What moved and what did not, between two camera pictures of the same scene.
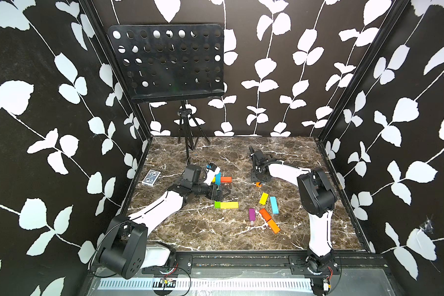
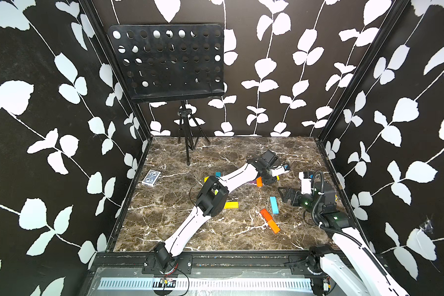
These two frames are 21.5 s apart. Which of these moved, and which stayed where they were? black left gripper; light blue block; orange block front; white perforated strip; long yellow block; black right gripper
Moved: black left gripper; black right gripper
Stayed: light blue block; long yellow block; white perforated strip; orange block front
